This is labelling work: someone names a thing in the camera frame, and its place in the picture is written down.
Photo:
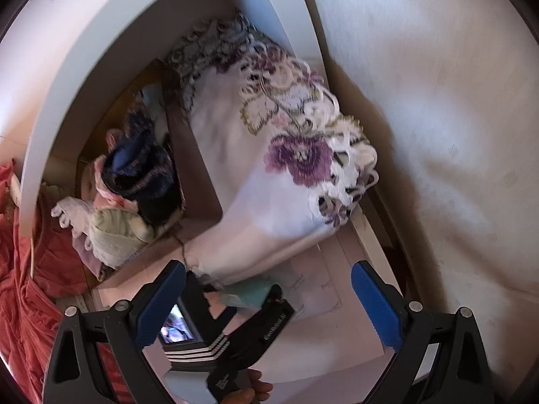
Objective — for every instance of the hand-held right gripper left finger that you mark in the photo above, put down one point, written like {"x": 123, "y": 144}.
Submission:
{"x": 162, "y": 303}

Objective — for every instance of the pale green soft cloth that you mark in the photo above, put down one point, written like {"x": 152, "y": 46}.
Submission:
{"x": 118, "y": 235}

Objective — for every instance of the brown box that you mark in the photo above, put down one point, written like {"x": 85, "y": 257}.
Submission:
{"x": 198, "y": 185}

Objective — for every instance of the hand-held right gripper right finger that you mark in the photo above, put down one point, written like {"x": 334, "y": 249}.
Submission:
{"x": 374, "y": 307}

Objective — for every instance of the person's left hand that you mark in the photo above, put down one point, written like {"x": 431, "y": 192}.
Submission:
{"x": 252, "y": 393}

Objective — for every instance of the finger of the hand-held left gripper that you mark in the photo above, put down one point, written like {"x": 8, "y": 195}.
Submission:
{"x": 273, "y": 293}

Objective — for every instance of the white embroidered folded cloth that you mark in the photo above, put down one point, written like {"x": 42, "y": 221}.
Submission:
{"x": 252, "y": 202}

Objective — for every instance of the navy lace underwear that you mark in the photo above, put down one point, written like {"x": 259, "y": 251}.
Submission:
{"x": 126, "y": 155}

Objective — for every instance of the black fuzzy sock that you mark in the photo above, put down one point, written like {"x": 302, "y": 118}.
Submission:
{"x": 160, "y": 206}

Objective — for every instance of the pink printed cloth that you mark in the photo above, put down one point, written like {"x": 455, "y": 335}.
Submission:
{"x": 101, "y": 176}

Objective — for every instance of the red cloth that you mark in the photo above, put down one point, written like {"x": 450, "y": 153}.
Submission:
{"x": 25, "y": 303}

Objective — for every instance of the white lace cloth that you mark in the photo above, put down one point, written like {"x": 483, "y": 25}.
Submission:
{"x": 73, "y": 214}

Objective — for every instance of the teal cloth packet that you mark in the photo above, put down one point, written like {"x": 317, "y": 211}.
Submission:
{"x": 248, "y": 296}

